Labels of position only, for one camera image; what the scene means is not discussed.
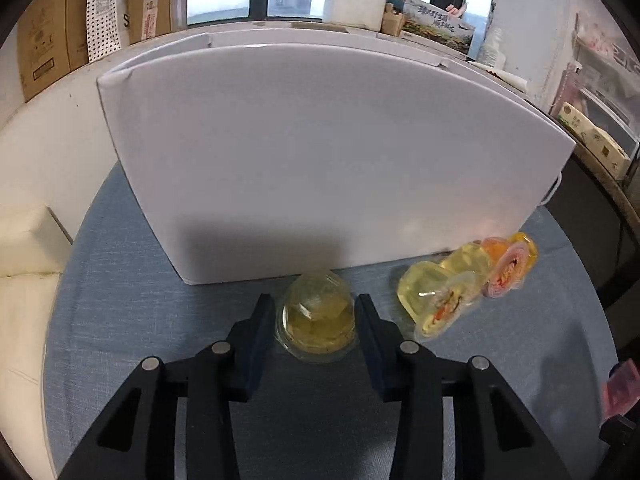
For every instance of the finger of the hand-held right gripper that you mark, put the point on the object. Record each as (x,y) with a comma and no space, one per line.
(622,435)

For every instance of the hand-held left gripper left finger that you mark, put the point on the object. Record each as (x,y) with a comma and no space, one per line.
(260,340)

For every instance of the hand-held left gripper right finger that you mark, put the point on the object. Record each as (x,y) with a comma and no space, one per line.
(372,355)

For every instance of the pink snack packet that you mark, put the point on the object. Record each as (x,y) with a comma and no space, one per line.
(622,390)

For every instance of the clear domed yellow jelly cup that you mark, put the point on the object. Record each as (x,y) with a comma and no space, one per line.
(315,320)

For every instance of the pile of jelly cups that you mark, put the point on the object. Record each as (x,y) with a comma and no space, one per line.
(425,290)

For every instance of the wooden side table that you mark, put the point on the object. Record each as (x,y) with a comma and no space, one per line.
(615,195)

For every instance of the cream leather sofa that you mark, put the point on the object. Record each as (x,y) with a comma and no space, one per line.
(25,240)

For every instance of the patterned cream box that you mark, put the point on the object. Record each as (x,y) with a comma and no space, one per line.
(595,140)

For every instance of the white tube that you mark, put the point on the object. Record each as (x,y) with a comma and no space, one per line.
(500,76)

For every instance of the white plastic bottle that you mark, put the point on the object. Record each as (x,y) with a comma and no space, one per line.
(492,47)

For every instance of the landscape printed box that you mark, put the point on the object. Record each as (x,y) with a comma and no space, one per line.
(437,27)

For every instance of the small brown box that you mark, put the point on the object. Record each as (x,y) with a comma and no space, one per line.
(392,20)

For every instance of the clear plastic storage bins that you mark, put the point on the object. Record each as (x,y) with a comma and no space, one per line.
(607,90)

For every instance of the small cardboard box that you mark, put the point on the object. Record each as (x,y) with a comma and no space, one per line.
(150,10)

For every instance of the white foam box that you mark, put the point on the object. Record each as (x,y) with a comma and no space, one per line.
(352,2)

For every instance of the pink toy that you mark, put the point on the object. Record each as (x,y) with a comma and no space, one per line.
(456,9)

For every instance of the dotted white paper bag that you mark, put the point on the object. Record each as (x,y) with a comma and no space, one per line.
(105,10)

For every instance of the large cardboard box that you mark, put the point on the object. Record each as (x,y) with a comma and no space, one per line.
(45,35)

